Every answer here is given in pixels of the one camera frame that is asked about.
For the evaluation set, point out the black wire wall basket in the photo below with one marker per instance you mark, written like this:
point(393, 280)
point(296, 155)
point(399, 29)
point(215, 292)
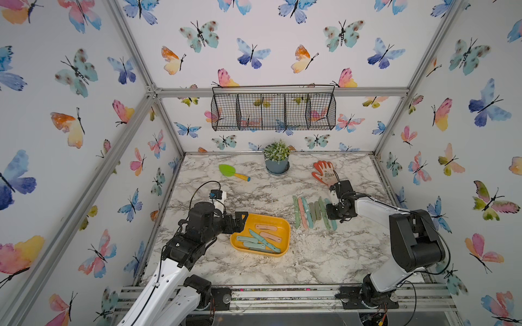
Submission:
point(277, 108)

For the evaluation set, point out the green sheathed fruit knife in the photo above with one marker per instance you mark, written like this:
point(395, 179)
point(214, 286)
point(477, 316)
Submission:
point(296, 212)

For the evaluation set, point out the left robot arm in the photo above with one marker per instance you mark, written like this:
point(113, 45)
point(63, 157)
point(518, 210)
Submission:
point(172, 293)

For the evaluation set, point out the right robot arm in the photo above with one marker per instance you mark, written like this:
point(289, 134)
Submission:
point(415, 243)

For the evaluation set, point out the sage green folding knife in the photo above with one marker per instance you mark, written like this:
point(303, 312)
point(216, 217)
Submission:
point(312, 211)

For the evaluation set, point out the pink sheathed knife in tray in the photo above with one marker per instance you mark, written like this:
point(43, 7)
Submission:
point(268, 232)

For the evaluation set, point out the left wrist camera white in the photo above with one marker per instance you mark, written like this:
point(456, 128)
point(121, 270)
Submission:
point(218, 197)

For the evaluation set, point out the potted green plant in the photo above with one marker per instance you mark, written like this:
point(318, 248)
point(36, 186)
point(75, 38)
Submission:
point(277, 157)

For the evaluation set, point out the teal ceramic sheathed knife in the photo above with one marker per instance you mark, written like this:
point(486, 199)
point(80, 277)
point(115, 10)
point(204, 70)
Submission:
point(307, 211)

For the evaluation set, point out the pink sheathed fruit knife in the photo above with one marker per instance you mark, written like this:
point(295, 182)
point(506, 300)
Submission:
point(303, 214)

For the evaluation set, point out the red and pink glove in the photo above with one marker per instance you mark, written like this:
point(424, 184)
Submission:
point(325, 173)

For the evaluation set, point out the green toy garden trowel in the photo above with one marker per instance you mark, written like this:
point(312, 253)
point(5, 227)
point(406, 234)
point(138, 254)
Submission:
point(229, 171)

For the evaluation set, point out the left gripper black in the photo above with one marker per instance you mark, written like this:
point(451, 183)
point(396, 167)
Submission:
point(238, 224)

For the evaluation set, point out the yellow plastic storage tray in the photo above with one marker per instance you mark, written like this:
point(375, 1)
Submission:
point(246, 243)

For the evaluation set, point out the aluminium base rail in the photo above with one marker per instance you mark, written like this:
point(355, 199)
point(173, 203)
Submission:
point(242, 299)

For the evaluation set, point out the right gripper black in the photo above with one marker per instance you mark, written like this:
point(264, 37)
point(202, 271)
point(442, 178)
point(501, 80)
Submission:
point(329, 212)

